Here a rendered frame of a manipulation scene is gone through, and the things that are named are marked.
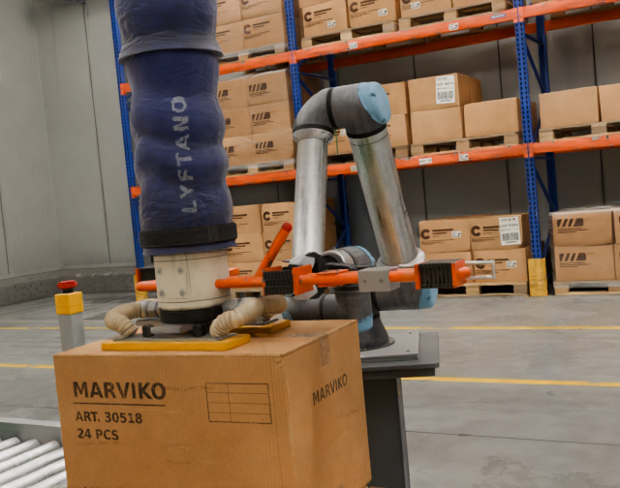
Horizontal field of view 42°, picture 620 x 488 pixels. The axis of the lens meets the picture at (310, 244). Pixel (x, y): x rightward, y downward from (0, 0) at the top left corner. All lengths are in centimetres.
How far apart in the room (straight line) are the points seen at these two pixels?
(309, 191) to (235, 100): 817
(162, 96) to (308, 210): 54
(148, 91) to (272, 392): 71
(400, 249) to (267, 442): 91
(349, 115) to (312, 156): 15
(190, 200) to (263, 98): 831
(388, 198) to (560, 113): 657
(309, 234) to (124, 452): 72
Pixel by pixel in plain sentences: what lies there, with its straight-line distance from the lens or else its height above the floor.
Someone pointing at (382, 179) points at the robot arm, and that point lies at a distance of 227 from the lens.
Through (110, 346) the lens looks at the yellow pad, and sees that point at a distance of 189.
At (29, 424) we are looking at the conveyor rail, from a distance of 287.
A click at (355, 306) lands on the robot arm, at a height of 97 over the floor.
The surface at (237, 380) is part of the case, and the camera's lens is 168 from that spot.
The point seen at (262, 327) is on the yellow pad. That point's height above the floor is 96.
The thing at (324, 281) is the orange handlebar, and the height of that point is 108.
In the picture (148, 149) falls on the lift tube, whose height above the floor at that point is 139.
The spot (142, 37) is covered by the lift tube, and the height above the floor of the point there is 163.
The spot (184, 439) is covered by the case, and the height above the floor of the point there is 77.
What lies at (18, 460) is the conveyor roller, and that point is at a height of 54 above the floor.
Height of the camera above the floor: 125
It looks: 3 degrees down
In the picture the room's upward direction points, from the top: 5 degrees counter-clockwise
